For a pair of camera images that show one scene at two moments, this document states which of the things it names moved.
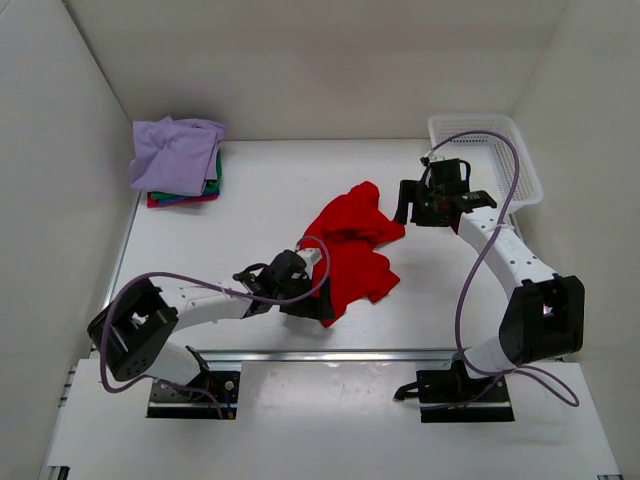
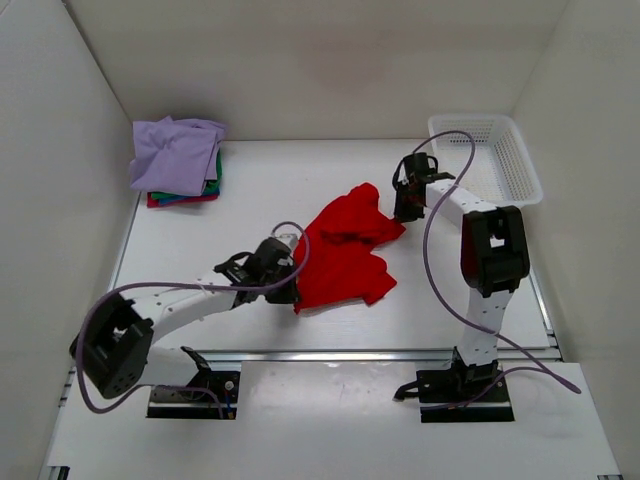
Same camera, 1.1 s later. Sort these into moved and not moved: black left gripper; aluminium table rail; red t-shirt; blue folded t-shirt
Moved: black left gripper
Not moved: red t-shirt; aluminium table rail; blue folded t-shirt
